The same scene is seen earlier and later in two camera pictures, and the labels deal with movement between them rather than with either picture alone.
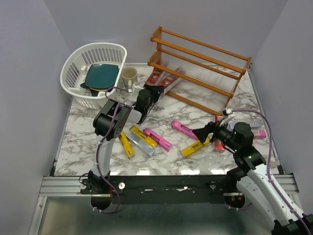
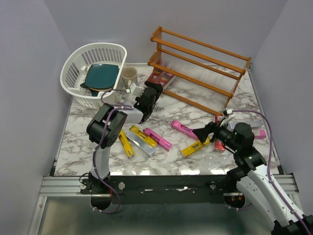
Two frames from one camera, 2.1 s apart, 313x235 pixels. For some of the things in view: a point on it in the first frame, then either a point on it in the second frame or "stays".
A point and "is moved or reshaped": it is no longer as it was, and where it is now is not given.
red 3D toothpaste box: (168, 81) is moved or reshaped
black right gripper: (202, 133) stays
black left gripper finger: (159, 89) stays
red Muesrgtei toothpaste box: (217, 144) stays
